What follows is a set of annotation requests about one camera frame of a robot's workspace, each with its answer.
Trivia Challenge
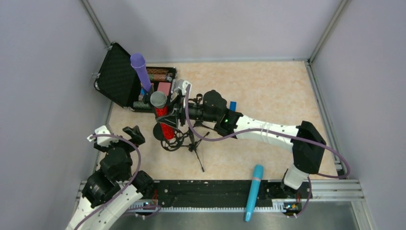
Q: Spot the toy brick car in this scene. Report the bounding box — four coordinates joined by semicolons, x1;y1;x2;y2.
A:
229;101;237;112

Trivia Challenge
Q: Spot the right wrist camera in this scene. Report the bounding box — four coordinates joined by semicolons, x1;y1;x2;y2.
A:
170;79;191;96

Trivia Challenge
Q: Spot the teal microphone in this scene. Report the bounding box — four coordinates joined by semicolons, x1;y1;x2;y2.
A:
244;164;264;222

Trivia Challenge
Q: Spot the black poker chip case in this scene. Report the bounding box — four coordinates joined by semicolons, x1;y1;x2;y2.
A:
93;42;177;113

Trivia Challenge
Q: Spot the purple microphone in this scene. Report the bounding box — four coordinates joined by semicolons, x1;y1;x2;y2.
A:
130;53;152;95

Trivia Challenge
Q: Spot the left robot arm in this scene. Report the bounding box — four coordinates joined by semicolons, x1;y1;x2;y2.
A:
66;126;154;230

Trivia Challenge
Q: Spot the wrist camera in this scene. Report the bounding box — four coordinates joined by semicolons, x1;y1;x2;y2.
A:
87;125;119;147
170;79;191;96

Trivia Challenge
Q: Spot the red card deck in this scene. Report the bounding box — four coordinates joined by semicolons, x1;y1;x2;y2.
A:
157;81;171;96

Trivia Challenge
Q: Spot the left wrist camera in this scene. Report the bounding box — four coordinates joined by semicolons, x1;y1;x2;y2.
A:
87;125;119;147

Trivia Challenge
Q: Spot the red glitter microphone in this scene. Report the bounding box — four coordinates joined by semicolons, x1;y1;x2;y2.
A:
150;91;175;140

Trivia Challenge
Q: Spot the black tripod stand with clip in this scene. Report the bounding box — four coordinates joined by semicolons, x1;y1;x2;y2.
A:
192;93;203;108

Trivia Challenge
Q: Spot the black tripod stand with shockmount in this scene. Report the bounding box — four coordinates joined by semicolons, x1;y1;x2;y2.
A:
160;129;205;173

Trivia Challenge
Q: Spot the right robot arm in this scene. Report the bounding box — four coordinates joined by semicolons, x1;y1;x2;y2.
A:
150;89;327;190

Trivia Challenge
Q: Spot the black round-base mic stand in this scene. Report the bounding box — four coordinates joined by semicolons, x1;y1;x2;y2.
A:
141;92;169;141

